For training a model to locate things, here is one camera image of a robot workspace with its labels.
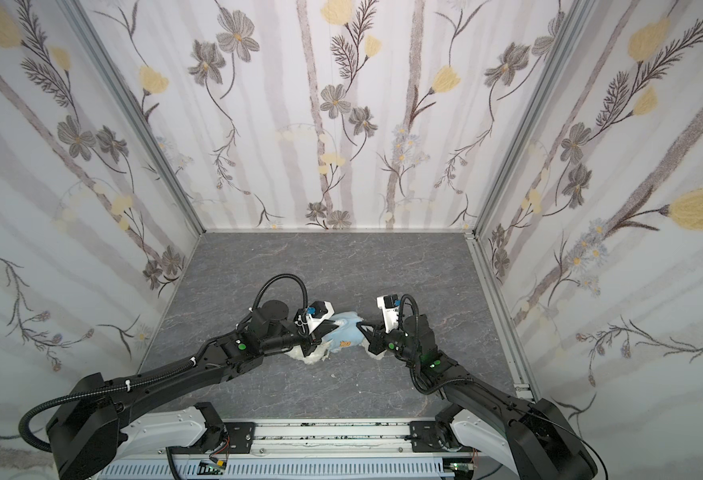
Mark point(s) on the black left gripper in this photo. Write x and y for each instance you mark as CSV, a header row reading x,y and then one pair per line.
x,y
314,341

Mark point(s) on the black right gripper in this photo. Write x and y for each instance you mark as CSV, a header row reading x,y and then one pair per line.
x,y
377,341

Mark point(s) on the white plush teddy bear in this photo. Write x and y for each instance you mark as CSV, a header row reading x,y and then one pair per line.
x,y
312,354

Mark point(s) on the light blue fleece hoodie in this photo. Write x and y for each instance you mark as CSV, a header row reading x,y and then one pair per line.
x,y
345,335

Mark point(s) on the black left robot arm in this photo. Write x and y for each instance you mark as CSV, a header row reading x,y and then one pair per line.
x,y
88,426

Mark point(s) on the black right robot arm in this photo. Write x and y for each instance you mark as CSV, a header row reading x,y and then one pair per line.
x,y
541,442

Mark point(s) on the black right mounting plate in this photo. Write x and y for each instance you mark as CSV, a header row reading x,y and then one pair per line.
x,y
430,436

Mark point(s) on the black mounting plate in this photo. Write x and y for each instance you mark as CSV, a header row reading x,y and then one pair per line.
x,y
430,436
231,438

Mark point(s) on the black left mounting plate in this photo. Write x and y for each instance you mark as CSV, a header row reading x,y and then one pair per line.
x,y
231,438

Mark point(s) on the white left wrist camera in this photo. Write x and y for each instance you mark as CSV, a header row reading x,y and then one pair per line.
x,y
316,313

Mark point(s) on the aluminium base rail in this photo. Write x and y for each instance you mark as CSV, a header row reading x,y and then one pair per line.
x,y
189,434

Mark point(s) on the white slotted cable duct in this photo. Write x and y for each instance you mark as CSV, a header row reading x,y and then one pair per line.
x,y
343,468

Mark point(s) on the aluminium corner post right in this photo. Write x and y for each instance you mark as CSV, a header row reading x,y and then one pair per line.
x,y
562,49

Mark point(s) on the aluminium corner post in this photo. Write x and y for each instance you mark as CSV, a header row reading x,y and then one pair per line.
x,y
85,33
562,49

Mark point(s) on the aluminium corner post left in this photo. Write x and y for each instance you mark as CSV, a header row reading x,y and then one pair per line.
x,y
85,33

